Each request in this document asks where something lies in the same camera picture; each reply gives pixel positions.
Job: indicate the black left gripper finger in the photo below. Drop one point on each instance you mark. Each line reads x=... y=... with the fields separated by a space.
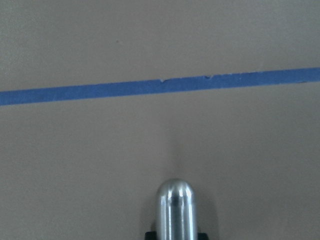
x=151 y=235

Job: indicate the steel muddler rod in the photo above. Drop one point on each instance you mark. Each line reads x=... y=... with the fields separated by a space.
x=176 y=211

